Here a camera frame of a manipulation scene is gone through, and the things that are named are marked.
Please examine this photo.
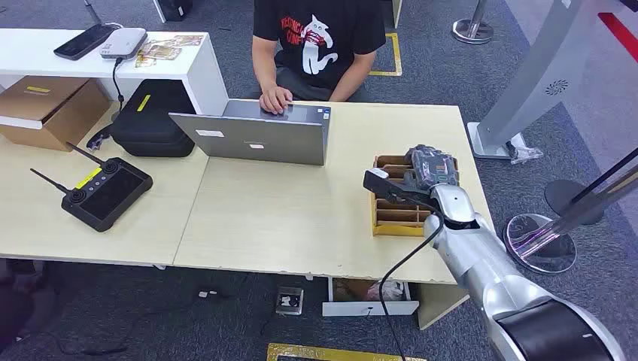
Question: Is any cardboard box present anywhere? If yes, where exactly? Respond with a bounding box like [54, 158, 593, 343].
[0, 75, 112, 153]

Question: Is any clear plastic wrap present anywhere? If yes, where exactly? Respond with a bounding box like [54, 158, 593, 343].
[504, 141, 544, 166]

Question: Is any grey laptop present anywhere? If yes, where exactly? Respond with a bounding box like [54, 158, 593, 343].
[168, 99, 332, 167]

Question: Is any person's right hand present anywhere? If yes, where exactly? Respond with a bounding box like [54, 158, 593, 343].
[258, 85, 294, 116]

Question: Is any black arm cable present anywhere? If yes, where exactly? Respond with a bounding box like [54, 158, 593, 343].
[378, 191, 445, 361]

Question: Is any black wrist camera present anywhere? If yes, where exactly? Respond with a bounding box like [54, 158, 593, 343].
[363, 168, 430, 208]

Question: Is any black charging cable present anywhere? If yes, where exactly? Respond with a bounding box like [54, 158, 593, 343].
[85, 56, 126, 151]

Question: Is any black remote controller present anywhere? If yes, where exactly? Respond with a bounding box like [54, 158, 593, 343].
[29, 141, 154, 233]

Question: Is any chrome stanchion post base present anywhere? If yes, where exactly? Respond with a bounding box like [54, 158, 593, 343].
[451, 0, 495, 45]

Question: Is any white shelf desk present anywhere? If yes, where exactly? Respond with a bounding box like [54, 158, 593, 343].
[0, 27, 230, 132]

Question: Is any white power bank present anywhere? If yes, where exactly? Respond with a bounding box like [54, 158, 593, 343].
[99, 27, 148, 61]

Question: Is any black carrying case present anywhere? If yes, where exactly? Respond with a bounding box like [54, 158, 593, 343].
[109, 78, 197, 159]

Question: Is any black stanchion base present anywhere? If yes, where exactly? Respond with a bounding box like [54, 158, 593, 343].
[543, 179, 605, 226]

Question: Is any floor power socket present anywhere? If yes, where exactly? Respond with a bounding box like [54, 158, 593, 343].
[275, 286, 305, 317]

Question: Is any black smartphone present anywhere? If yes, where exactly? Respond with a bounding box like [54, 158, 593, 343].
[53, 23, 117, 62]

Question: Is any white drawer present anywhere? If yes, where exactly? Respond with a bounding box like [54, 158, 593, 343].
[321, 277, 421, 318]

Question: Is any wooden card holder box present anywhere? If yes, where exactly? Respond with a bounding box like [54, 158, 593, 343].
[370, 154, 460, 238]

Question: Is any person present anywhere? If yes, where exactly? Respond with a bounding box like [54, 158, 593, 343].
[251, 0, 387, 116]

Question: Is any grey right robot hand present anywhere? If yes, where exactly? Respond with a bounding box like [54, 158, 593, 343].
[403, 144, 460, 192]

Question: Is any grey gate pillar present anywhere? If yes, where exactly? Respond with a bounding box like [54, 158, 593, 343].
[466, 0, 610, 161]

